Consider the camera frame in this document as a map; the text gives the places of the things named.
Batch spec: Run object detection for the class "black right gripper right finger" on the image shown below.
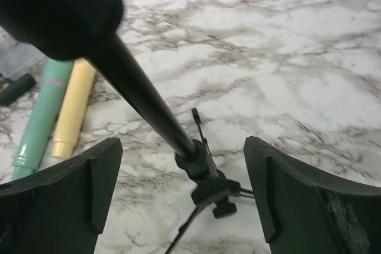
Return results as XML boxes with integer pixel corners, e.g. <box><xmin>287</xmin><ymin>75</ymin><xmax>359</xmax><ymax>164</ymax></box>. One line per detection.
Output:
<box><xmin>243</xmin><ymin>136</ymin><xmax>380</xmax><ymax>254</ymax></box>

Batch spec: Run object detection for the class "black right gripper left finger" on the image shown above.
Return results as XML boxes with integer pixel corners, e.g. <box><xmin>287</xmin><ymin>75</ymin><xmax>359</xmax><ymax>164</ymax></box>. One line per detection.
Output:
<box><xmin>1</xmin><ymin>137</ymin><xmax>123</xmax><ymax>254</ymax></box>

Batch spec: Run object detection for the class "cream yellow microphone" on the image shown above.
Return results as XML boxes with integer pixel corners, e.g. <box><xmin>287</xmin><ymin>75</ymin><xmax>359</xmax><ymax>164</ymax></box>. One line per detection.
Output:
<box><xmin>51</xmin><ymin>59</ymin><xmax>96</xmax><ymax>159</ymax></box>

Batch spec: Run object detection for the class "mint green microphone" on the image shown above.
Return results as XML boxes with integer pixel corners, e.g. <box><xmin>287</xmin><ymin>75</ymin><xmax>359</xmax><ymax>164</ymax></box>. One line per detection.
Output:
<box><xmin>11</xmin><ymin>59</ymin><xmax>74</xmax><ymax>180</ymax></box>

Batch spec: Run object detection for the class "black tripod shock mount stand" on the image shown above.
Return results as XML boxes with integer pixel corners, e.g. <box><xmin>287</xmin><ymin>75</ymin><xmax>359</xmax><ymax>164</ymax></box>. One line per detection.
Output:
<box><xmin>1</xmin><ymin>0</ymin><xmax>253</xmax><ymax>253</ymax></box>

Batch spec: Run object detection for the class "clear plastic screw organizer box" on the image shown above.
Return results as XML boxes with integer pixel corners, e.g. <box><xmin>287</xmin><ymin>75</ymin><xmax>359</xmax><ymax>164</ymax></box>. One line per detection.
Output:
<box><xmin>1</xmin><ymin>28</ymin><xmax>45</xmax><ymax>81</ymax></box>

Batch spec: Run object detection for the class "black T-handle tool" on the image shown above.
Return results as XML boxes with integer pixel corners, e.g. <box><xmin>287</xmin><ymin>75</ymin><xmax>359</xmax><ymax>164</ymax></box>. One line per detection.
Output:
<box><xmin>1</xmin><ymin>73</ymin><xmax>36</xmax><ymax>106</ymax></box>

